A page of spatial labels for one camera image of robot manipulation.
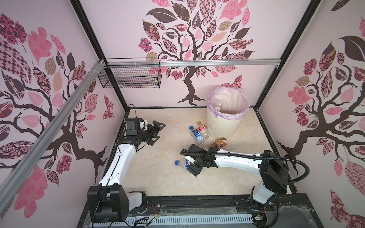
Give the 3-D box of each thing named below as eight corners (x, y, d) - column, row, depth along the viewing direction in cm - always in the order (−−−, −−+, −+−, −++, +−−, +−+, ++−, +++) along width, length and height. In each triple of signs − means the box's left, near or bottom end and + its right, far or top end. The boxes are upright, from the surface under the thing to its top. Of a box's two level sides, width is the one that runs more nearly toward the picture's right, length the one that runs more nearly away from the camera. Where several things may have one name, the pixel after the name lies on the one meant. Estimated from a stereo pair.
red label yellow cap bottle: (204, 140, 100) (204, 136, 97) (195, 124, 110) (195, 121, 106) (210, 137, 102) (211, 134, 98) (201, 122, 111) (201, 119, 107)
